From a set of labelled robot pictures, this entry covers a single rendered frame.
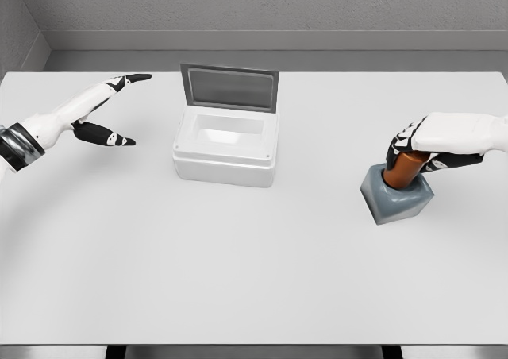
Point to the white box with open lid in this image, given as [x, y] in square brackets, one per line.
[227, 136]

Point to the copper brown cylinder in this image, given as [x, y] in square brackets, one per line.
[404, 169]

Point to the grey blue square holder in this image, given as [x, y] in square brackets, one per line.
[397, 202]

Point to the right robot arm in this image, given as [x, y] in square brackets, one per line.
[501, 132]

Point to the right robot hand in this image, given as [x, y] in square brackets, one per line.
[440, 134]

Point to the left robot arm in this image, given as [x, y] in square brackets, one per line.
[24, 134]

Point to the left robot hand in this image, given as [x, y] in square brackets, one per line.
[85, 103]

